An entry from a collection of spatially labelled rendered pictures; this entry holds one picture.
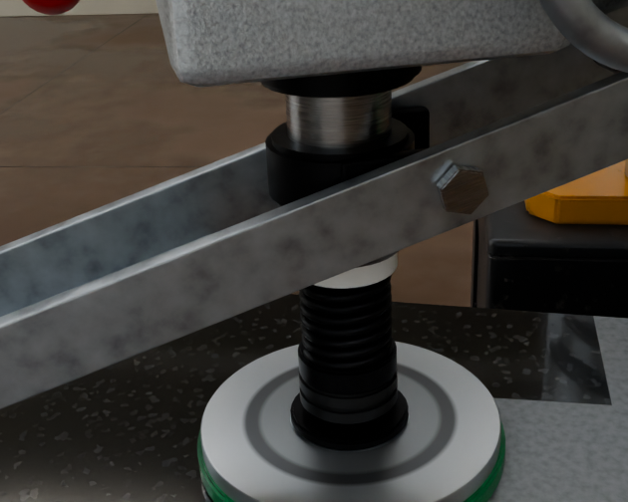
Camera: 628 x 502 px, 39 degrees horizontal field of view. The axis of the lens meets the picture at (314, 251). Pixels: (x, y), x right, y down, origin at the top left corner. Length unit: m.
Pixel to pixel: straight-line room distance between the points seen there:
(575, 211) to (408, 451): 0.66
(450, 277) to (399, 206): 2.18
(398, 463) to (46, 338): 0.24
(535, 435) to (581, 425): 0.04
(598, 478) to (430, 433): 0.12
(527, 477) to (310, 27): 0.36
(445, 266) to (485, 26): 2.33
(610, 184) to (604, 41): 0.86
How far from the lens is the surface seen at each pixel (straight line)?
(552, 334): 0.81
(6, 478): 0.69
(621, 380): 0.76
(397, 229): 0.52
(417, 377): 0.69
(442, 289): 2.62
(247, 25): 0.42
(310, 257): 0.51
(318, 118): 0.52
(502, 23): 0.45
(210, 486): 0.62
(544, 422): 0.70
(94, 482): 0.67
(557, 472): 0.66
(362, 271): 0.55
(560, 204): 1.22
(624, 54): 0.42
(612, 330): 0.82
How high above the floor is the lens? 1.23
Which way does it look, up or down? 25 degrees down
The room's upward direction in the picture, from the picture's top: 3 degrees counter-clockwise
